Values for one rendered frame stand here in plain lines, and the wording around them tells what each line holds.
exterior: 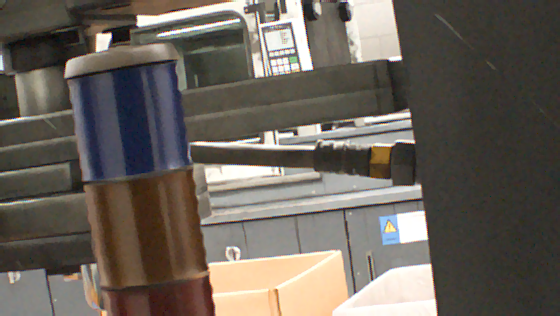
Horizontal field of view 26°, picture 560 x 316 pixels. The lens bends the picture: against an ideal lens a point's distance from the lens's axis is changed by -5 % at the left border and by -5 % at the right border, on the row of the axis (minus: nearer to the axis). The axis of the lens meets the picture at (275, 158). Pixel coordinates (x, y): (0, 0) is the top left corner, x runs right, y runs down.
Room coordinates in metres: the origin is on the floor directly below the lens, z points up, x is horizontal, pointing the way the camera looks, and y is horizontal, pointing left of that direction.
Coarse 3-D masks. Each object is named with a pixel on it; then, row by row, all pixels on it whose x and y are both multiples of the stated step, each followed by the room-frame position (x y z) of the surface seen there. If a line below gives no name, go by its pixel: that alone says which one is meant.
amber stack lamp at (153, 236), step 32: (96, 192) 0.40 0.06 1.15; (128, 192) 0.40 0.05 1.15; (160, 192) 0.40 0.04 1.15; (192, 192) 0.41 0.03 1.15; (96, 224) 0.40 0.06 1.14; (128, 224) 0.40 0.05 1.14; (160, 224) 0.40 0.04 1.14; (192, 224) 0.41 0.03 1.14; (96, 256) 0.41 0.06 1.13; (128, 256) 0.40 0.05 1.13; (160, 256) 0.40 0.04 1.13; (192, 256) 0.40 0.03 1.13
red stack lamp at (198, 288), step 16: (208, 272) 0.42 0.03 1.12; (112, 288) 0.41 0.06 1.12; (128, 288) 0.40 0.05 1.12; (144, 288) 0.40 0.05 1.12; (160, 288) 0.40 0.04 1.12; (176, 288) 0.40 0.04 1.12; (192, 288) 0.40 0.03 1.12; (208, 288) 0.41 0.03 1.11; (112, 304) 0.40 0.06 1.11; (128, 304) 0.40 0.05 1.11; (144, 304) 0.40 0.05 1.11; (160, 304) 0.40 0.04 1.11; (176, 304) 0.40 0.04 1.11; (192, 304) 0.40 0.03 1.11; (208, 304) 0.41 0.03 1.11
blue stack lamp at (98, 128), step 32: (160, 64) 0.40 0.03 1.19; (96, 96) 0.40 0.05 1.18; (128, 96) 0.40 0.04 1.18; (160, 96) 0.40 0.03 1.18; (96, 128) 0.40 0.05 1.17; (128, 128) 0.40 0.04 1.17; (160, 128) 0.40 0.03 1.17; (96, 160) 0.40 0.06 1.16; (128, 160) 0.40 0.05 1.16; (160, 160) 0.40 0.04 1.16
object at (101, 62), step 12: (120, 48) 0.40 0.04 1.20; (132, 48) 0.40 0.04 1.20; (144, 48) 0.40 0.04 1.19; (156, 48) 0.40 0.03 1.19; (168, 48) 0.41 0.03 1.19; (72, 60) 0.40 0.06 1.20; (84, 60) 0.40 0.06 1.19; (96, 60) 0.40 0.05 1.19; (108, 60) 0.40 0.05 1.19; (120, 60) 0.40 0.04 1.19; (132, 60) 0.40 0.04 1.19; (144, 60) 0.40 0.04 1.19; (156, 60) 0.40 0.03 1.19; (168, 60) 0.41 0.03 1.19; (72, 72) 0.40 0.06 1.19; (84, 72) 0.40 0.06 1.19; (96, 72) 0.40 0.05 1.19
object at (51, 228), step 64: (64, 64) 0.68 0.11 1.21; (384, 64) 0.60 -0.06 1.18; (0, 128) 0.66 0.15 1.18; (64, 128) 0.65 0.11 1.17; (192, 128) 0.63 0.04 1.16; (256, 128) 0.62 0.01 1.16; (0, 192) 0.65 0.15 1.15; (64, 192) 0.64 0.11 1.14; (0, 256) 0.63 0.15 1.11; (64, 256) 0.62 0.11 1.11
